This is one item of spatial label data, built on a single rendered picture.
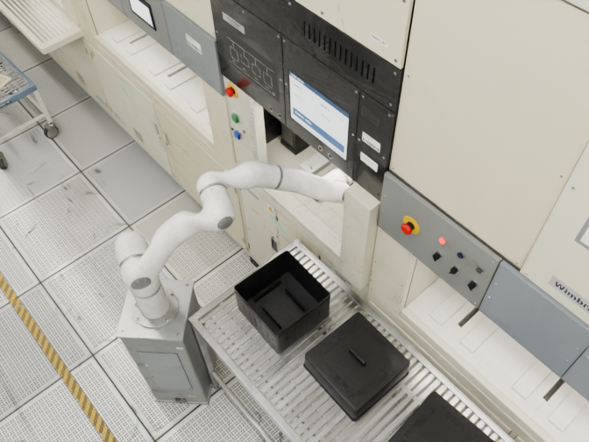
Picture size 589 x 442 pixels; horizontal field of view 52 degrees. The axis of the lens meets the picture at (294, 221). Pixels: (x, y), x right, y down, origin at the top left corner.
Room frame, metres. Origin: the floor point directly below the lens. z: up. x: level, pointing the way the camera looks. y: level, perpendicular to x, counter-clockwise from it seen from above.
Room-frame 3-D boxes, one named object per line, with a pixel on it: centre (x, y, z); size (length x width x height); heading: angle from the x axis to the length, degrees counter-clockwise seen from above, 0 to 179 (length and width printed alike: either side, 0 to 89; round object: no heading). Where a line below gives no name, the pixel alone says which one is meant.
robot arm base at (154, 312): (1.21, 0.59, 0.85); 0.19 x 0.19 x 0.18
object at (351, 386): (0.90, -0.21, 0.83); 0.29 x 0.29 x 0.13; 38
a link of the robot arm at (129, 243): (1.24, 0.60, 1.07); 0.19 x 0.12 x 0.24; 20
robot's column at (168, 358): (1.21, 0.59, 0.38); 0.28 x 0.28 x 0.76; 84
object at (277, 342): (1.17, 0.06, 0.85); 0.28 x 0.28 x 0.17; 38
